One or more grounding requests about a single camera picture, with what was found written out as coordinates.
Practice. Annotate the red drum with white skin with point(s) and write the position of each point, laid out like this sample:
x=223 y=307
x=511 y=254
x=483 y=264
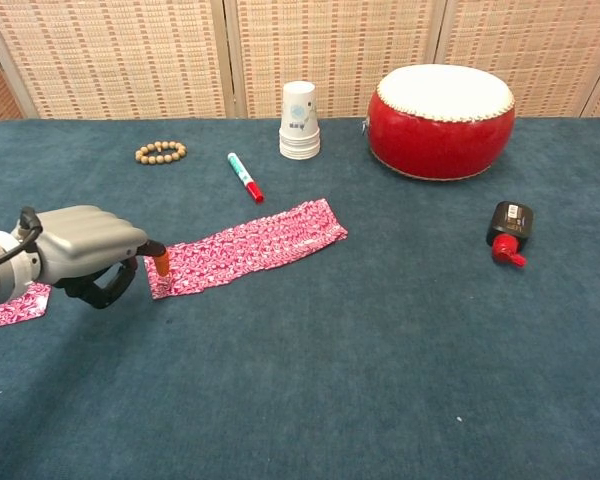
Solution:
x=440 y=135

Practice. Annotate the white marker with red cap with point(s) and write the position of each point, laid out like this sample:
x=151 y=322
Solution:
x=240 y=172

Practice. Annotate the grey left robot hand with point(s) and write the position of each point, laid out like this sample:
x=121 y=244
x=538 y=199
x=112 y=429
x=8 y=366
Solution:
x=85 y=235

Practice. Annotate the black bottle with red pump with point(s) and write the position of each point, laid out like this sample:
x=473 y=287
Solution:
x=511 y=220

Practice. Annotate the nested white paper cups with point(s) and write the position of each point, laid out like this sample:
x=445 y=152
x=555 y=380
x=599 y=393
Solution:
x=300 y=149

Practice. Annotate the teal table cloth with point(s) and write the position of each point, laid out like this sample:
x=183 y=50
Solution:
x=300 y=380

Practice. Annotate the floral print paper cup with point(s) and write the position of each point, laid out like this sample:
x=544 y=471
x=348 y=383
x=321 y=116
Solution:
x=299 y=107

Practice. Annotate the pink red patterned cloth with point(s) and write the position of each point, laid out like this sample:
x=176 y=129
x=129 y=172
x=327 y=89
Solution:
x=260 y=240

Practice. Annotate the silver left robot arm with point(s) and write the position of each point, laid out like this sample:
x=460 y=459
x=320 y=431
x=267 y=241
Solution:
x=0 y=270

